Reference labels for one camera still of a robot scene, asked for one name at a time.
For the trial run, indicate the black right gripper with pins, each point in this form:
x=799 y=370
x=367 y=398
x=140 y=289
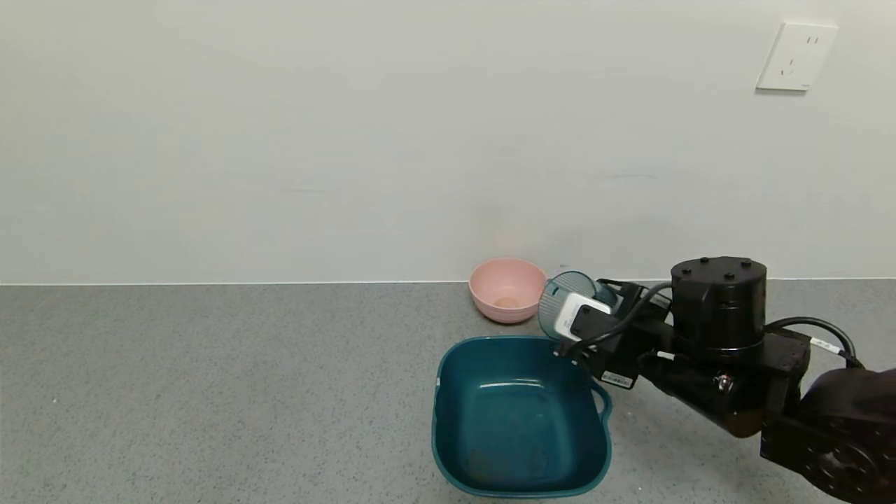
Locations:
x=613 y=372

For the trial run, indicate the translucent ribbed blue-grey cup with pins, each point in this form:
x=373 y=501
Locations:
x=563 y=290

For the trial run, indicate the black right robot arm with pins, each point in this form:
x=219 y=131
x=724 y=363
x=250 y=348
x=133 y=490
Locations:
x=721 y=315

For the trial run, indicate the pink bowl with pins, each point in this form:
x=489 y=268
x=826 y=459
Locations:
x=521 y=280

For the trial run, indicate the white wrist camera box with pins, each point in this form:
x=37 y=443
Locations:
x=568 y=315

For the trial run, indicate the white wall socket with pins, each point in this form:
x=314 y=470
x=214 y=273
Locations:
x=796 y=57

